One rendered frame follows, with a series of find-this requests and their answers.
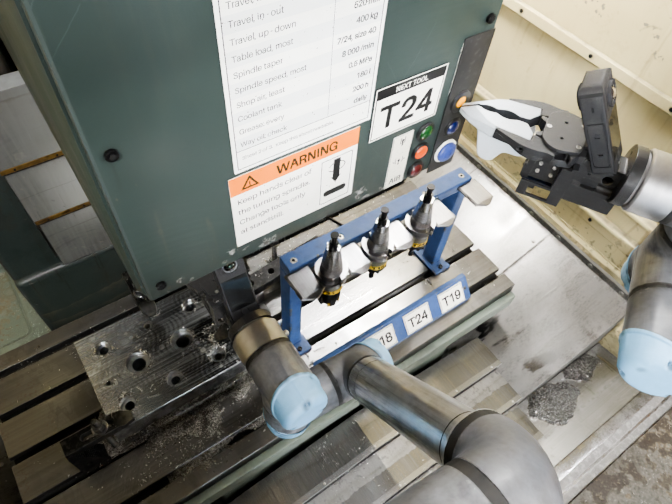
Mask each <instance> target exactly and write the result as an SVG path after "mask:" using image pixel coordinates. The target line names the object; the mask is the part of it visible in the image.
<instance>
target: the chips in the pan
mask: <svg viewBox="0 0 672 504"><path fill-rule="evenodd" d="M596 358H597V357H596ZM596 358H595V357H594V356H593V355H589V353H587V352H586V353H585V354H584V355H583V356H580V357H579V358H578V359H576V360H575V361H573V362H572V363H571V364H570V365H568V366H567V368H565V369H563V371H562V373H563V374H564V375H563V376H564V378H565V379H572V380H574V381H576V382H578V383H579V382H581V383H586V382H588V381H590V379H591V378H592V376H593V375H594V374H595V373H594V374H593V371H594V370H595V368H596V367H597V366H598V365H597V364H599V365H600V366H601V363H602V362H601V361H599V359H598V358H597V359H598V360H597V359H596ZM602 364H603V363H602ZM594 376H595V375H594ZM568 382H569V381H568ZM568 382H567V380H566V382H562V381H561V382H556V384H554V383H553V384H550V383H549V384H545V385H544V386H546V385H548V386H547V387H548V388H546V387H544V386H543V387H542V389H541V388H540V390H536V391H535V393H534V394H533V393H532V395H531V396H530V397H527V398H528V404H529V405H527V406H528V407H527V409H528V410H527V411H526V412H527V416H528V417H529V418H532V420H533V419H535V421H537V419H538V420H540V421H544V422H547V425H550V424H552V425H553V426H554V425H557V426H564V425H566V424H567V423H568V422H569V421H568V419H569V420H570V418H573V417H574V415H573V413H574V411H576V410H575V409H576V406H577V401H578V400H577V399H578V395H580V393H579V392H580V390H579V389H578V388H577V386H576V387H575V386H573V385H571V384H570V383H568ZM573 387H574V388H573ZM567 421H568V422H567ZM537 422H538V421H537ZM550 426H551V425H550Z"/></svg>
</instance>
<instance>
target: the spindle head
mask: <svg viewBox="0 0 672 504"><path fill-rule="evenodd" d="M502 3H503V0H388V3H387V10H386V16H385V23H384V30H383V36H382V43H381V50H380V56H379V63H378V70H377V76H376V83H375V90H374V96H373V103H372V110H371V116H370V119H369V120H367V121H364V122H362V123H359V124H357V125H355V126H352V127H350V128H347V129H345V130H342V131H340V132H338V133H335V134H333V135H330V136H328V137H325V138H323V139H321V140H318V141H316V142H313V143H311V144H308V145H306V146H304V147H301V148H299V149H296V150H294V151H292V152H289V153H287V154H284V155H282V156H279V157H277V158H275V159H272V160H270V161H267V162H265V163H262V164H260V165H258V166H255V167H253V168H250V169H248V170H245V171H243V172H241V173H238V174H236V175H235V174H234V167H233V159H232V151H231V143H230V135H229V127H228V120H227V112H226V104H225V96H224V88H223V80H222V73H221V65H220V57H219V49H218V41H217V33H216V25H215V18H214V10H213V2H212V0H0V38H1V40H2V42H3V43H4V45H5V47H6V49H7V51H8V53H9V55H10V56H11V58H12V60H13V62H14V64H15V66H16V67H17V69H18V71H19V73H20V75H21V77H22V78H23V80H24V82H25V84H26V86H27V88H28V90H29V91H30V93H31V95H32V97H33V99H34V101H35V102H36V104H37V106H38V108H39V110H40V112H41V113H42V115H43V117H44V119H45V121H46V123H47V125H48V126H49V128H50V130H51V132H52V134H53V136H54V137H55V139H56V141H57V143H58V145H59V147H60V149H61V150H62V152H63V154H64V156H65V158H66V160H67V161H68V163H69V165H70V167H71V169H72V171H73V172H74V174H75V176H76V178H77V180H78V182H79V184H80V185H81V187H82V189H83V191H84V193H85V195H86V196H87V198H88V200H89V202H90V204H91V206H92V207H93V209H94V211H95V213H96V215H97V217H98V219H99V220H100V222H101V224H102V226H103V228H104V230H105V231H106V233H107V235H108V237H109V239H110V241H111V243H112V244H113V246H114V248H115V250H116V252H117V254H118V255H119V257H120V259H121V261H122V263H123V265H124V266H125V268H126V270H127V272H128V274H129V276H130V278H131V279H132V281H133V283H134V285H135V287H136V289H137V290H138V291H139V292H141V293H142V294H144V296H145V298H146V300H147V301H148V302H149V301H152V300H155V299H157V298H159V297H161V296H163V295H165V294H168V293H170V292H172V291H174V290H176V289H178V288H180V287H182V286H184V285H186V284H188V283H190V282H192V281H195V280H197V279H199V278H201V277H203V276H205V275H207V274H209V273H211V272H213V271H215V270H217V269H219V268H222V267H224V266H226V265H228V264H230V263H232V262H234V261H236V260H238V259H240V258H242V257H244V256H246V255H248V254H251V253H253V252H255V251H257V250H259V249H261V248H263V247H265V246H267V245H269V244H271V243H273V242H275V241H278V240H280V239H282V238H284V237H286V236H288V235H290V234H292V233H294V232H296V231H298V230H300V229H302V228H305V227H307V226H309V225H311V224H313V223H315V222H317V221H319V220H321V219H323V218H325V217H327V216H329V215H332V214H334V213H336V212H338V211H340V210H342V209H344V208H346V207H348V206H350V205H352V204H354V203H356V202H358V201H361V200H363V199H365V198H367V197H369V196H371V195H373V194H375V193H377V192H379V191H381V190H383V189H384V184H385V179H386V174H387V170H388V165H389V160H390V155H391V150H392V145H393V140H394V138H395V137H398V136H400V135H402V134H405V133H407V132H409V131H411V130H414V134H413V138H412V142H411V146H410V150H409V154H408V158H407V163H406V167H405V171H404V175H403V179H402V180H404V179H406V178H408V176H407V172H408V169H409V168H410V166H411V165H412V164H414V163H415V162H417V161H422V162H423V163H424V168H423V170H425V169H427V168H428V165H429V162H430V158H431V155H432V151H433V148H434V144H435V141H436V137H437V134H438V131H439V127H440V124H441V120H442V117H443V113H444V110H445V106H446V103H447V99H448V96H449V92H450V88H451V85H452V81H453V78H454V74H455V71H456V68H457V64H458V61H459V57H460V54H461V50H462V47H463V43H464V41H465V39H466V38H468V37H471V36H474V35H476V34H479V33H482V32H484V31H487V30H490V29H492V28H494V27H495V24H496V21H497V18H498V15H499V12H500V9H501V6H502ZM447 62H448V63H449V64H448V68H447V72H446V75H445V79H444V83H443V86H442V90H441V94H440V97H439V101H438V105H437V108H436V112H435V115H433V116H431V117H428V118H426V119H424V120H421V121H419V122H417V123H414V124H412V125H410V126H408V127H405V128H403V129H401V130H398V131H396V132H394V133H391V134H389V135H387V136H385V137H382V138H380V139H378V140H375V141H373V142H371V143H368V140H369V133H370V126H371V120H372V113H373V107H374V100H375V94H376V90H378V89H380V88H383V87H385V86H388V85H391V84H393V83H396V82H398V81H401V80H403V79H406V78H409V77H411V76H414V75H416V74H419V73H421V72H424V71H427V70H429V69H432V68H434V67H437V66H439V65H442V64H445V63H447ZM428 122H432V123H434V125H435V129H434V132H433V133H432V135H431V136H430V137H429V138H428V139H427V140H425V141H422V142H420V141H418V140H417V139H416V135H417V132H418V130H419V129H420V128H421V127H422V126H423V125H424V124H425V123H428ZM358 126H360V131H359V139H358V146H357V154H356V162H355V169H354V177H353V184H352V192H351V194H349V195H347V196H345V197H343V198H341V199H339V200H337V201H335V202H332V203H330V204H328V205H326V206H324V207H322V208H320V209H318V210H315V211H313V212H311V213H309V214H307V215H305V216H303V217H301V218H298V219H296V220H294V221H292V222H290V223H288V224H286V225H284V226H282V227H279V228H277V229H275V230H273V231H271V232H269V233H267V234H265V235H262V236H260V237H258V238H256V239H254V240H252V241H250V242H248V243H245V244H243V245H241V246H239V247H237V241H236V234H235V227H234V220H233V213H232V206H231V199H230V192H229V185H228V180H230V179H233V178H235V177H238V176H240V175H242V174H245V173H247V172H250V171H252V170H254V169H257V168H259V167H262V166H264V165H266V164H269V163H271V162H274V161H276V160H279V159H281V158H283V157H286V156H288V155H291V154H293V153H295V152H298V151H300V150H303V149H305V148H307V147H310V146H312V145H315V144H317V143H320V142H322V141H324V140H327V139H329V138H332V137H334V136H336V135H339V134H341V133H344V132H346V131H348V130H351V129H353V128H356V127H358ZM423 142H427V143H428V144H429V150H428V152H427V154H426V155H425V156H424V157H423V158H421V159H420V160H417V161H414V160H413V159H412V157H411V156H412V152H413V150H414V149H415V148H416V147H417V146H418V145H419V144H420V143H423ZM423 170H422V171H423Z"/></svg>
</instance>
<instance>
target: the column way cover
mask: <svg viewBox="0 0 672 504"><path fill-rule="evenodd" d="M0 176H4V177H5V178H6V180H7V181H8V183H9V185H10V186H11V188H12V189H13V191H14V192H15V194H16V196H17V197H18V199H19V200H20V202H21V204H22V205H23V207H24V208H25V210H26V211H27V213H28V215H29V216H30V218H31V219H32V221H33V223H34V224H35V225H39V226H40V228H41V229H42V231H43V233H44V234H45V236H46V237H47V239H48V241H49V242H50V244H51V245H52V247H53V249H54V250H55V252H56V253H57V255H58V257H59V258H60V260H61V262H62V263H63V265H66V264H68V263H70V262H73V261H75V260H77V259H80V258H82V257H84V256H87V255H89V254H91V253H94V252H96V251H99V250H101V249H103V248H106V247H108V246H110V245H113V244H112V243H111V241H110V239H109V237H108V235H107V233H106V231H105V230H104V228H103V226H102V224H101V222H100V220H99V219H98V217H97V215H96V213H95V211H94V209H93V207H92V206H91V204H90V202H89V200H88V198H87V196H86V195H85V193H84V191H83V189H82V187H81V185H80V184H79V182H78V180H77V178H76V176H75V174H74V172H73V171H72V169H71V167H70V165H69V163H68V161H67V160H66V158H65V156H64V154H63V152H62V150H61V149H60V147H59V145H58V143H57V141H56V139H55V137H54V136H53V134H52V132H51V130H50V128H49V126H48V125H47V123H46V121H45V119H44V117H43V115H42V113H41V112H40V110H39V108H38V106H37V104H36V102H35V101H34V99H33V97H32V95H31V93H30V91H29V90H28V88H27V86H26V84H25V82H24V80H23V78H22V77H21V75H20V73H19V71H15V72H11V73H8V74H4V75H0Z"/></svg>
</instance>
